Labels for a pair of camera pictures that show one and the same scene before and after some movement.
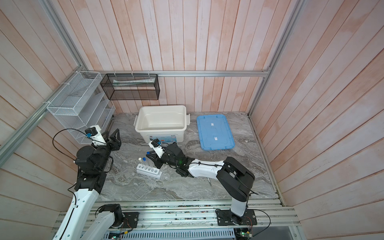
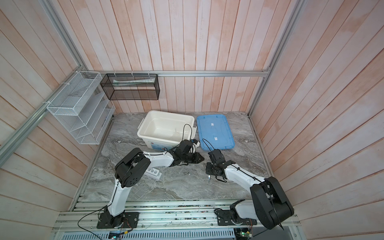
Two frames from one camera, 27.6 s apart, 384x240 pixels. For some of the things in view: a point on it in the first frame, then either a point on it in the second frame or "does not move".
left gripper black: x=115 y=143 → x=196 y=160
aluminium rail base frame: x=267 y=214 does not move
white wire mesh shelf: x=83 y=103 does not move
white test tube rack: x=149 y=171 does not move
